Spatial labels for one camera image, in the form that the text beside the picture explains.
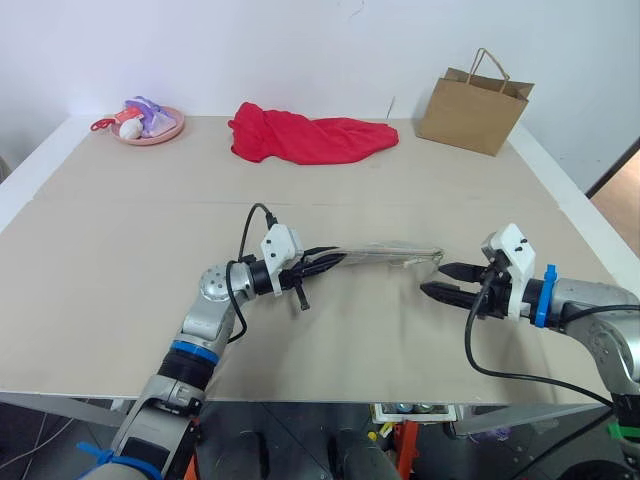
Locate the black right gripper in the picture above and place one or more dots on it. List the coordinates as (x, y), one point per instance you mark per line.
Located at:
(497, 300)

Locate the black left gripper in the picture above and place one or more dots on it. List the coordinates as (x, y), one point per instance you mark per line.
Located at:
(295, 277)

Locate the clear plastic bag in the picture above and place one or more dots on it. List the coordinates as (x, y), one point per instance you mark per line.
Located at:
(385, 252)

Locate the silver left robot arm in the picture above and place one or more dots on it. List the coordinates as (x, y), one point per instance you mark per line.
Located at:
(210, 320)

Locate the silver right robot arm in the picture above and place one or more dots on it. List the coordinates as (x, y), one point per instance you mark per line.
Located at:
(595, 315)

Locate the blue clip on right arm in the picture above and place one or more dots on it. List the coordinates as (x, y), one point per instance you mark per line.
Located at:
(546, 295)

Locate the red cloth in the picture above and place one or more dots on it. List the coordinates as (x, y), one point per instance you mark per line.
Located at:
(310, 137)

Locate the brown paper bag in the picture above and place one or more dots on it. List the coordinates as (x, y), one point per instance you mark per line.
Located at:
(472, 112)

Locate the dark rounded shape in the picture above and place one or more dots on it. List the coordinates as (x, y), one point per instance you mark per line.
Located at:
(360, 457)
(605, 467)

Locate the pink plate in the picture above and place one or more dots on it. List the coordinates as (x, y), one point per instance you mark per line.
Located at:
(165, 135)

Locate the green plastic part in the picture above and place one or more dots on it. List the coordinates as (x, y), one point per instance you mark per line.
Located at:
(622, 431)

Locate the purple plastic package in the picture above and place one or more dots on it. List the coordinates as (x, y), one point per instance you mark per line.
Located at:
(152, 112)

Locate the white egg-shaped object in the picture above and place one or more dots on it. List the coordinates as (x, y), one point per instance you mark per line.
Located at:
(131, 129)

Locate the blue zip tie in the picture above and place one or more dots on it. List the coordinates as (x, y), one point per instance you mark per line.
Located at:
(107, 456)

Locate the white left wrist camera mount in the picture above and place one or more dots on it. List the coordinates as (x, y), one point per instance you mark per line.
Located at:
(280, 245)

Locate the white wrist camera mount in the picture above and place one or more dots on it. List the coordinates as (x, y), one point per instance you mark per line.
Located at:
(280, 245)
(517, 255)

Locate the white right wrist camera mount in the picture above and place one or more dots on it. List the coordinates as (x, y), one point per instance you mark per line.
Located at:
(517, 255)

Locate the orange metal bracket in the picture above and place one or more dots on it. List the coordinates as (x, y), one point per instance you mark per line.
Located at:
(407, 450)

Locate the grey table frame bar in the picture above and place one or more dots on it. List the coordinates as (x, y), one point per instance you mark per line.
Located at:
(60, 407)

